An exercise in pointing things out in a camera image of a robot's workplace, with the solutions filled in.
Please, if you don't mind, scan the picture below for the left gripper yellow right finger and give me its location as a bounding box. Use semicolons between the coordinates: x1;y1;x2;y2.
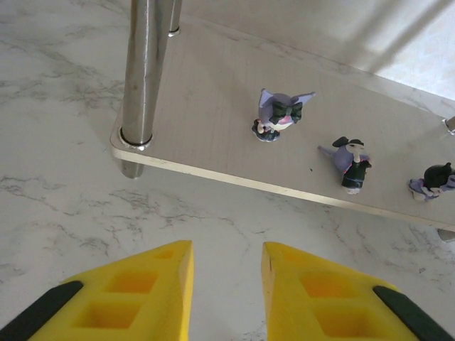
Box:
261;241;455;341

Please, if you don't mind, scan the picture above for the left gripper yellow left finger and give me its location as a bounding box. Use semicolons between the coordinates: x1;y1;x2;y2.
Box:
0;240;196;341

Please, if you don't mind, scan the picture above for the black-hooded purple figurine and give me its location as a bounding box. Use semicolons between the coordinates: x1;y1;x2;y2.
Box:
407;162;455;202

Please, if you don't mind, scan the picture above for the purple figurine with black bow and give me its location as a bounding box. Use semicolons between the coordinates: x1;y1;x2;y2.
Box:
251;88;316;143

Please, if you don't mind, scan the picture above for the two-tier beige shelf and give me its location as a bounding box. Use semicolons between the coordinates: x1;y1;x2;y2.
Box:
109;0;455;244

